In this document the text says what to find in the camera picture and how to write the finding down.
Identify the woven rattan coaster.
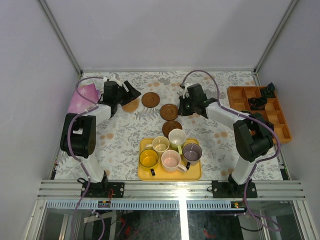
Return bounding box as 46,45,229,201
122,98,140,113

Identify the brown wooden coaster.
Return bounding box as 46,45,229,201
159,104,178,121
162,120,183,138
141,92,160,108

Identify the white mug green handle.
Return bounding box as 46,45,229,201
168,128,187,155

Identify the purple grey mug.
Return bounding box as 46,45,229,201
182,143,203,170

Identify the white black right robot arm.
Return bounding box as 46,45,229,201
138,83,275,198

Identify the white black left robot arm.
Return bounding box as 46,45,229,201
60,79,141,198

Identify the pink folded cartoon cloth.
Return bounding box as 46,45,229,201
67,83,100,114

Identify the orange compartment organizer box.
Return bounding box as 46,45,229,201
227,86,292,144

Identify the cream beige mug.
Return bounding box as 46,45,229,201
144,136,170,155

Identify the black rolled fabric bundle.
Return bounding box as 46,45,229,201
248,96,268,111
260,82,276,99

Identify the yellow glass mug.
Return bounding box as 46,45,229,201
139,149,159,177

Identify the pink ceramic mug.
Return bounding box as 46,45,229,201
161,150,187,173

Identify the yellow plastic tray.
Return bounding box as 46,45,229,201
137,138,203,182

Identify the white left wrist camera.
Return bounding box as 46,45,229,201
103,73,123,86

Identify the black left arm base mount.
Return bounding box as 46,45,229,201
77,176,125,199

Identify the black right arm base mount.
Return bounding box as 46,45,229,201
211,180,258,199

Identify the aluminium front frame rail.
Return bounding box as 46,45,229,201
37,180,306,201

